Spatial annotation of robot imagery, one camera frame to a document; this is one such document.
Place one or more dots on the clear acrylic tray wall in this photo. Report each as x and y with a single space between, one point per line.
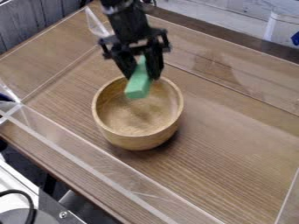
227 170

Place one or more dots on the brown wooden bowl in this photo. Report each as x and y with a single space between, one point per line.
138 124

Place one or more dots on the grey metal bracket with screw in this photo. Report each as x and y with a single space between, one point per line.
52 212

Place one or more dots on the green rectangular block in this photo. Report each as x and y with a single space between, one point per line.
139 83

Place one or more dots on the white container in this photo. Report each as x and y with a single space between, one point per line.
282 29

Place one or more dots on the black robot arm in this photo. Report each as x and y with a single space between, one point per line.
120 4

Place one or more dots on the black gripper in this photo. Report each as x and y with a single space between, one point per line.
134 37

